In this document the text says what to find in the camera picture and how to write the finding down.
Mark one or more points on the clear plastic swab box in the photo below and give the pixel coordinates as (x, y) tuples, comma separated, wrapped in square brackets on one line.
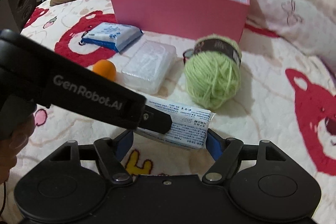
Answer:
[(149, 66)]

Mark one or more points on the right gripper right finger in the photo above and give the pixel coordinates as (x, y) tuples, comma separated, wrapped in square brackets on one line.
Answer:
[(225, 153)]

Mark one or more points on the white tissue pack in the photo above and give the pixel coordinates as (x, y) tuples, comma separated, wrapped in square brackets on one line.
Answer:
[(189, 124)]

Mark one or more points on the orange makeup sponge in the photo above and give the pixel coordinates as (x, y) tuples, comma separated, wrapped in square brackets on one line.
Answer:
[(106, 69)]

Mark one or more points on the blue wet wipes pack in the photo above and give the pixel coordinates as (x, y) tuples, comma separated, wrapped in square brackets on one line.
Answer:
[(112, 36)]

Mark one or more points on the green yarn ball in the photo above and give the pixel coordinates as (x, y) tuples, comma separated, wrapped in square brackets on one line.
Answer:
[(212, 70)]

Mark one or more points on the pink cardboard storage box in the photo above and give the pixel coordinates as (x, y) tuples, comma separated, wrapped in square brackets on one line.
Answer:
[(192, 19)]

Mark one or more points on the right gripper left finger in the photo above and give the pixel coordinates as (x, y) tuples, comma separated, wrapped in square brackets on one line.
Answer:
[(110, 153)]

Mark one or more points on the person's left hand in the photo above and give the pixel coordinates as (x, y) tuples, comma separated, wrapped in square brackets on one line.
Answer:
[(11, 147)]

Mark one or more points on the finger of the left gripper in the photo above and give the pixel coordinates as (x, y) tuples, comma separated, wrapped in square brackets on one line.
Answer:
[(155, 120)]

